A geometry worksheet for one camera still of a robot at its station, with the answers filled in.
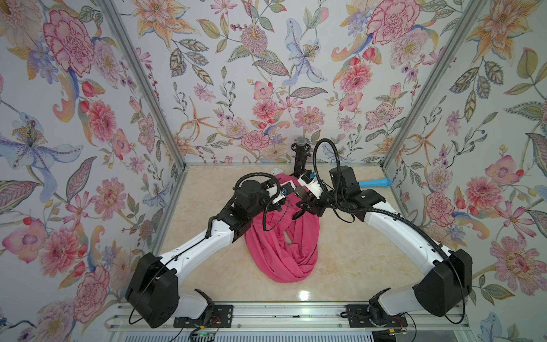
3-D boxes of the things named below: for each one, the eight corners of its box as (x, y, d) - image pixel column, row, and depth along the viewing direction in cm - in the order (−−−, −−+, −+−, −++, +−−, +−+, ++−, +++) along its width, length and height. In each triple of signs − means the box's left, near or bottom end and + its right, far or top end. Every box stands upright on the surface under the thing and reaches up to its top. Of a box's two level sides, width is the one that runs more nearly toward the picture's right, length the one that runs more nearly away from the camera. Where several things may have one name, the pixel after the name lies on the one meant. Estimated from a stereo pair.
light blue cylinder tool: (361, 191, 113) (364, 186, 110) (359, 186, 115) (361, 181, 112) (390, 188, 115) (393, 183, 111) (387, 183, 117) (390, 178, 114)
